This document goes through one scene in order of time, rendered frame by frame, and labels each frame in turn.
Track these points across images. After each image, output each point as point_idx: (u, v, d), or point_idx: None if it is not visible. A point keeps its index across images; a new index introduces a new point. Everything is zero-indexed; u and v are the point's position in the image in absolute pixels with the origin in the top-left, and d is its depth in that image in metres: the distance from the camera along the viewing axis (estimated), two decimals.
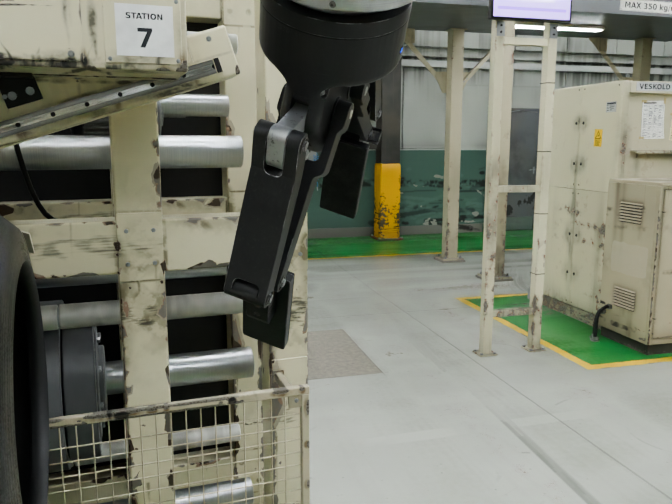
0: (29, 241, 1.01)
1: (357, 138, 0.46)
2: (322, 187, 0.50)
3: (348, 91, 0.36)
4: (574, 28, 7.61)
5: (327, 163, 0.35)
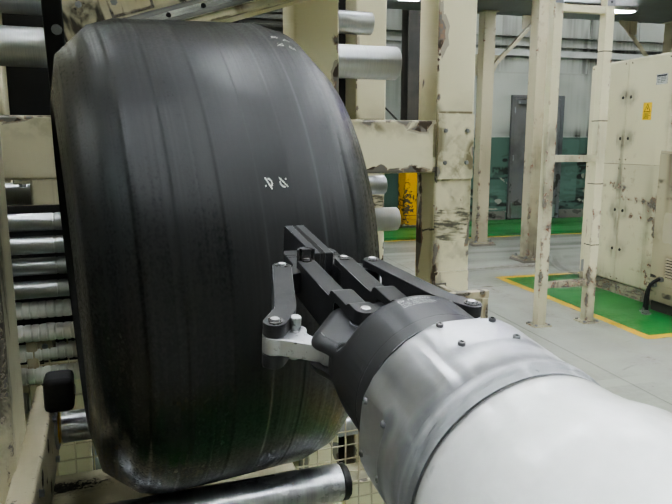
0: None
1: None
2: (302, 233, 0.47)
3: None
4: None
5: None
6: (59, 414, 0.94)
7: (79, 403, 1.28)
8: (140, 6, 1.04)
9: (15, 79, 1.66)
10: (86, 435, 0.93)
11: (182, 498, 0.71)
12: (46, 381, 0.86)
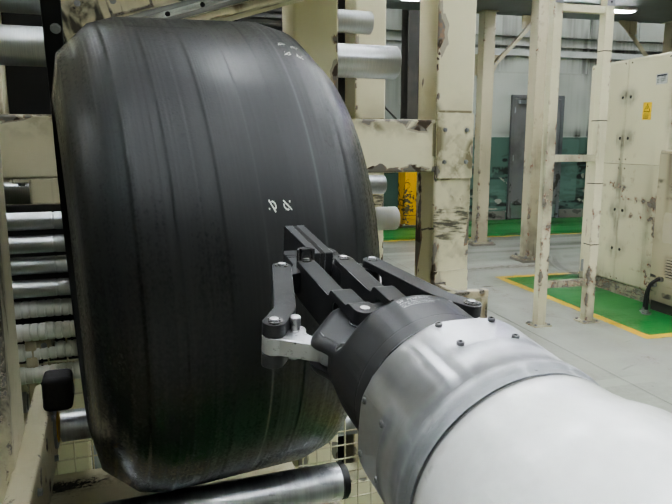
0: None
1: None
2: (302, 233, 0.47)
3: None
4: None
5: None
6: (59, 418, 0.95)
7: (78, 402, 1.28)
8: (139, 5, 1.04)
9: (14, 78, 1.66)
10: (84, 421, 0.92)
11: (178, 489, 0.73)
12: (45, 380, 0.86)
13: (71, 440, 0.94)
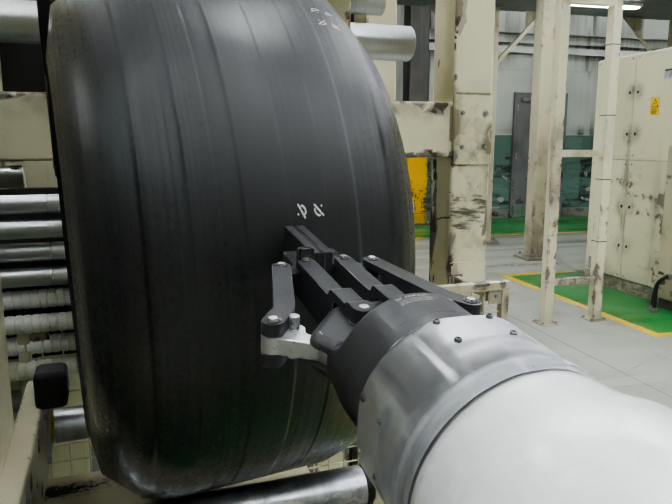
0: None
1: None
2: (301, 233, 0.47)
3: None
4: None
5: None
6: (54, 435, 0.87)
7: (75, 400, 1.20)
8: None
9: (9, 61, 1.58)
10: (80, 405, 0.87)
11: None
12: (37, 375, 0.79)
13: (64, 431, 0.84)
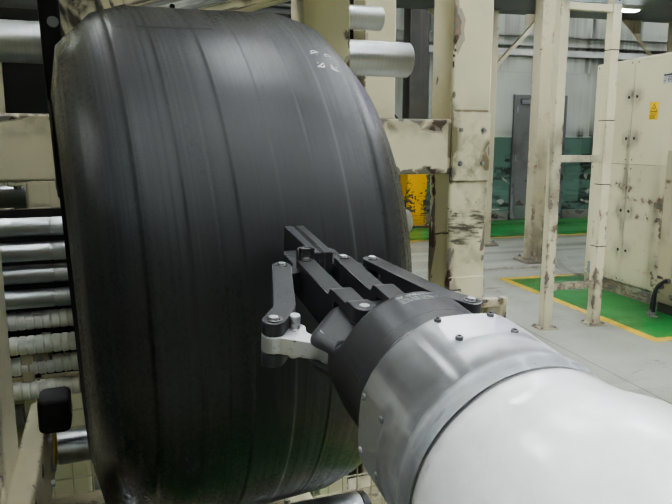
0: None
1: None
2: (301, 233, 0.47)
3: None
4: None
5: None
6: (57, 456, 0.88)
7: (77, 417, 1.21)
8: None
9: (11, 76, 1.59)
10: (83, 427, 0.88)
11: None
12: (41, 400, 0.80)
13: (67, 454, 0.85)
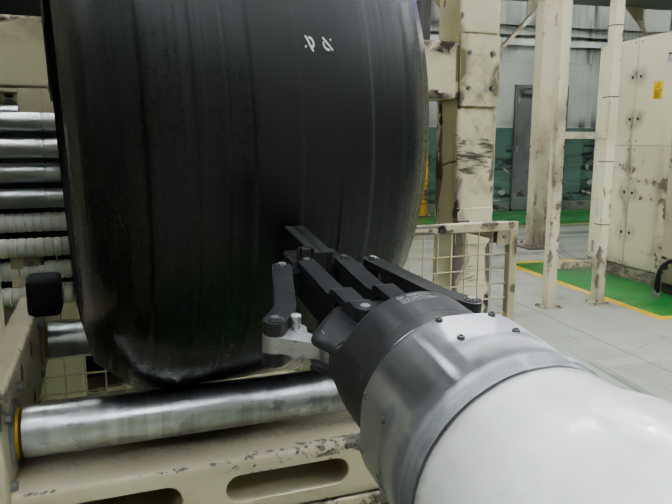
0: None
1: None
2: (301, 233, 0.47)
3: None
4: None
5: None
6: (48, 351, 0.83)
7: None
8: None
9: (5, 8, 1.54)
10: (75, 320, 0.83)
11: None
12: (30, 280, 0.75)
13: (58, 345, 0.80)
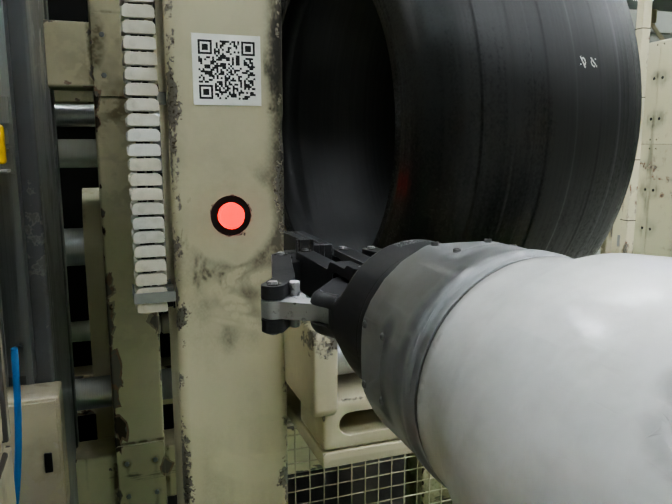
0: None
1: None
2: (301, 235, 0.47)
3: None
4: None
5: None
6: None
7: None
8: None
9: None
10: None
11: None
12: None
13: None
